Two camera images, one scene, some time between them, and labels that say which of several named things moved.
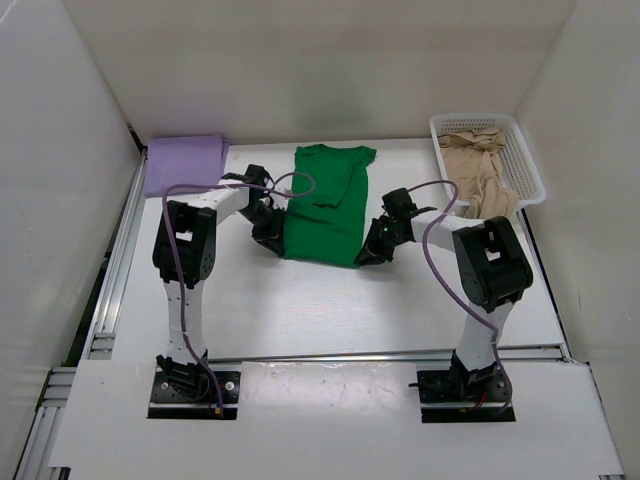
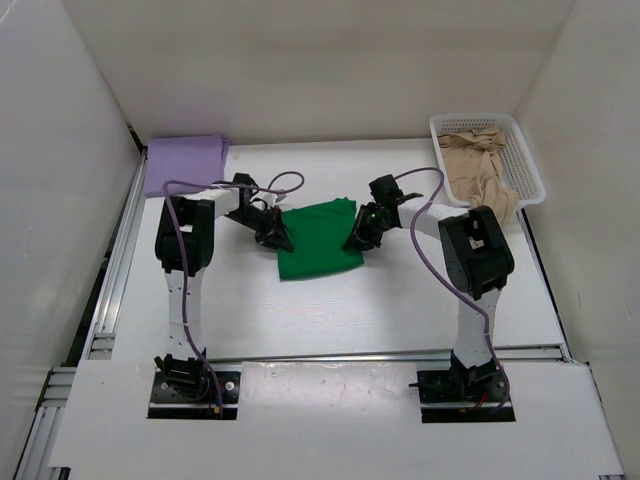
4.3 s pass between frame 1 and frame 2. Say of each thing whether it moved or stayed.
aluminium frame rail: stayed
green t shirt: moved
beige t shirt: stayed
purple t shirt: stayed
